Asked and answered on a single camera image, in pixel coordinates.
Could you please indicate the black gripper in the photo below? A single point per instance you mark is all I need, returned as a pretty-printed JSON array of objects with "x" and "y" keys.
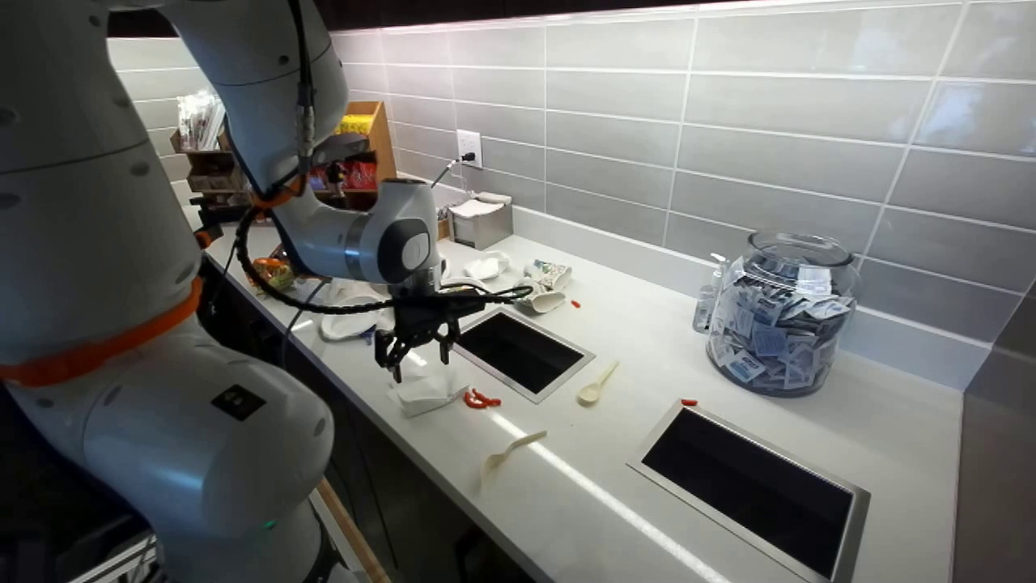
[{"x": 428, "y": 313}]

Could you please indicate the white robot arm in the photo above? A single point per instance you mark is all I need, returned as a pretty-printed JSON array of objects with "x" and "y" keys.
[{"x": 108, "y": 216}]

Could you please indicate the steel-framed table hole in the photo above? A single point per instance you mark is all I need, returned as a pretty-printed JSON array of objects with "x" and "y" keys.
[
  {"x": 754, "y": 490},
  {"x": 522, "y": 351}
]

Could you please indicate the white plate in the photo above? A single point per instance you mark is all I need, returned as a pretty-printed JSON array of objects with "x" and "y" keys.
[{"x": 344, "y": 327}]

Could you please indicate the red twisted rubber band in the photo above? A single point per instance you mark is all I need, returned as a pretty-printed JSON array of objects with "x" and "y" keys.
[{"x": 481, "y": 398}]

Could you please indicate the white crumpled napkin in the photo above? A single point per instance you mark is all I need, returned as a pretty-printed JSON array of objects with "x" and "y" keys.
[{"x": 484, "y": 268}]

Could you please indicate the cream plastic fork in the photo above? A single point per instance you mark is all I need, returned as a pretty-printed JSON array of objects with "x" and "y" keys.
[{"x": 518, "y": 445}]

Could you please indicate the steel napkin dispenser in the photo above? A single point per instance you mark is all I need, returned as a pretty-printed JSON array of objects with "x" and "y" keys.
[{"x": 484, "y": 220}]

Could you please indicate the orange green food item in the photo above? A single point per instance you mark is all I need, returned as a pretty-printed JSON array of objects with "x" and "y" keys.
[{"x": 277, "y": 272}]

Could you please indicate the cream plastic spoon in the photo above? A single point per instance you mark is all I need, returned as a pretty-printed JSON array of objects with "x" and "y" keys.
[{"x": 589, "y": 390}]

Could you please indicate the wooden box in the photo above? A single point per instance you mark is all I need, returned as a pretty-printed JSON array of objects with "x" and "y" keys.
[{"x": 369, "y": 133}]

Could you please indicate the dark storage shelf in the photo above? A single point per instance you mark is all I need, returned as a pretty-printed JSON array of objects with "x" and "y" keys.
[{"x": 216, "y": 179}]

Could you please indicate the white plastic bag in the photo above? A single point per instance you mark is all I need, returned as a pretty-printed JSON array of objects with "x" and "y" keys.
[{"x": 199, "y": 118}]

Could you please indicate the glass jar of packets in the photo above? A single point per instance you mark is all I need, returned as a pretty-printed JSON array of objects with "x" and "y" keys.
[{"x": 780, "y": 326}]

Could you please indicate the white wall outlet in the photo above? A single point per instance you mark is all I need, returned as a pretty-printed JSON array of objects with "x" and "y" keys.
[{"x": 470, "y": 147}]

